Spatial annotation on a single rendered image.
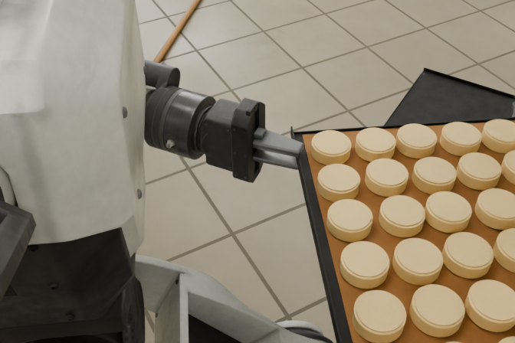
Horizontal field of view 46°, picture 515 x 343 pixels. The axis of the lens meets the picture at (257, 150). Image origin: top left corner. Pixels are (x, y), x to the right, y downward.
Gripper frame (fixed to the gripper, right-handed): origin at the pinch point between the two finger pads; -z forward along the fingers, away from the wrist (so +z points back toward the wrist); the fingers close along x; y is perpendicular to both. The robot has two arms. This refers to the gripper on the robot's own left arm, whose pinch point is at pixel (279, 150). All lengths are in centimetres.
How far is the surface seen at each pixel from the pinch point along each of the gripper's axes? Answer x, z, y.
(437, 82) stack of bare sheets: -76, -6, 136
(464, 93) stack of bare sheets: -76, -17, 133
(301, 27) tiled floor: -77, 53, 155
